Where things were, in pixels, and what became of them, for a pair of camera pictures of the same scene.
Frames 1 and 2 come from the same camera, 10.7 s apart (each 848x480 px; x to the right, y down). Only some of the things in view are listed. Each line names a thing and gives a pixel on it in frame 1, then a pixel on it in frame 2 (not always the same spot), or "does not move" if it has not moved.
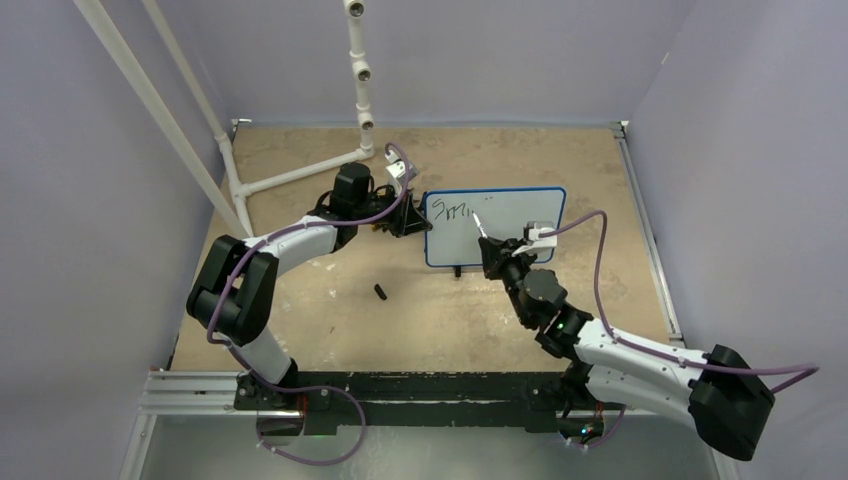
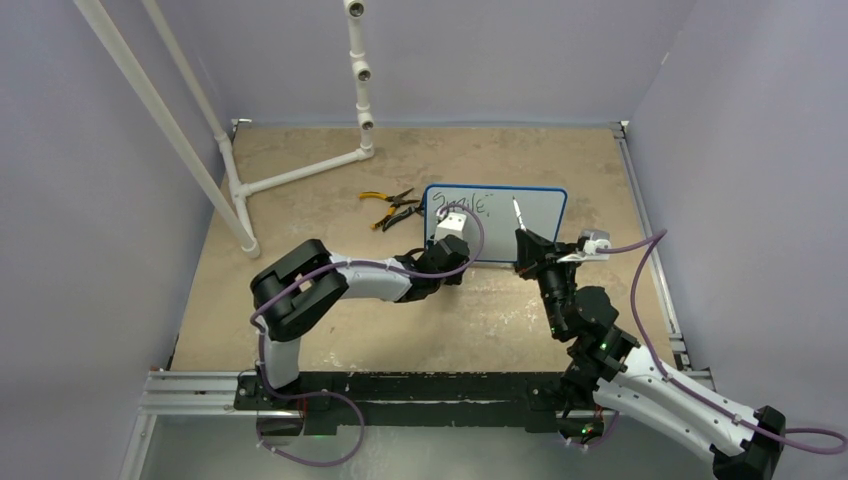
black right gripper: x=497 y=254 to x=536 y=254
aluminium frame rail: x=193 y=393 does not move
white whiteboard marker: x=477 y=220 to x=517 y=209
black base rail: x=327 y=401 does not move
